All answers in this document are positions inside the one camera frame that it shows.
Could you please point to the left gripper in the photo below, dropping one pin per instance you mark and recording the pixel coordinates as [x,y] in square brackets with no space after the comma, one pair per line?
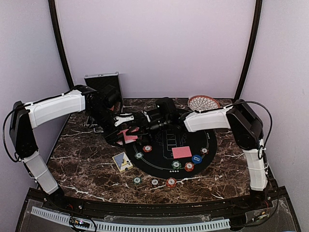
[110,139]

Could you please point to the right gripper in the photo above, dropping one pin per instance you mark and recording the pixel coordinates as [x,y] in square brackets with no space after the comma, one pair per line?
[143,124]

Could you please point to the red card deck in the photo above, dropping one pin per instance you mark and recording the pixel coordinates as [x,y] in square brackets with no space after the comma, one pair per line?
[128,138]

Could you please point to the green chips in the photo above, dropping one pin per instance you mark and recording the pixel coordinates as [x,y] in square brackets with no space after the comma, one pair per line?
[139,155]
[176,164]

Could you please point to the red chips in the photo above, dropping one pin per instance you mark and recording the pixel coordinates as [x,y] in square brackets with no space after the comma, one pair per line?
[189,167]
[147,148]

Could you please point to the green poker chip stack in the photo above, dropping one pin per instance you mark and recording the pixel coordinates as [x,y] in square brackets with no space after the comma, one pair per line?
[137,180]

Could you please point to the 100 chips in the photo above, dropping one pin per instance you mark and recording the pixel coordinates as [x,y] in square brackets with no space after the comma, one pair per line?
[204,151]

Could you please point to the blue small blind button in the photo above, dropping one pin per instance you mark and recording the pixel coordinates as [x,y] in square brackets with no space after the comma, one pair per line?
[196,159]

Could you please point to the black-red 100 chip stack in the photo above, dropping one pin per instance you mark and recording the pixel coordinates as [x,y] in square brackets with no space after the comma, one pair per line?
[154,182]

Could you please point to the red-gold 5 chip stack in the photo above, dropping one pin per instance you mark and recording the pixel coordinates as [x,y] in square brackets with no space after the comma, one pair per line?
[171,182]

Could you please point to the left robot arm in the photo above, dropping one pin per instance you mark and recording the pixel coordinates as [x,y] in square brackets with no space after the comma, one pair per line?
[26,117]

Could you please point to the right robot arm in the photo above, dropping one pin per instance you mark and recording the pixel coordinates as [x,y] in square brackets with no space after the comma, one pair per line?
[247,129]

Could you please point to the yellow card box on table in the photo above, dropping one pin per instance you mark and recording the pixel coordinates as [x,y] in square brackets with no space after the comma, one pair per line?
[122,162]

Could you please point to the patterned ceramic plate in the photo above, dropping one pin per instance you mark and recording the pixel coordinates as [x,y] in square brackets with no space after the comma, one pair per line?
[202,103]

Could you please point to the black round poker mat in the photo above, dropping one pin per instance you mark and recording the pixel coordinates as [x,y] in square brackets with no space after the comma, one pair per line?
[158,162]

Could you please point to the aluminium poker chip case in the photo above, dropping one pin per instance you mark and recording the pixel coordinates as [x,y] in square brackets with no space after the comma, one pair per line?
[101,81]

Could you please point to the right black frame post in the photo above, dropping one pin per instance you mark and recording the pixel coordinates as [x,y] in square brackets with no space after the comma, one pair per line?
[250,49]

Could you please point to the black frame post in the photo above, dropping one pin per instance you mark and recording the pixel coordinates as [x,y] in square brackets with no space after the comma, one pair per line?
[250,49]
[59,42]

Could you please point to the white slotted cable duct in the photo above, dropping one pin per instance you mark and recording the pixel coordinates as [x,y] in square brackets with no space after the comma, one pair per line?
[135,224]

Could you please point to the left black frame post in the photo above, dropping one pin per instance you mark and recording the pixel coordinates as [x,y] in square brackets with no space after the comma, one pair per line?
[59,42]

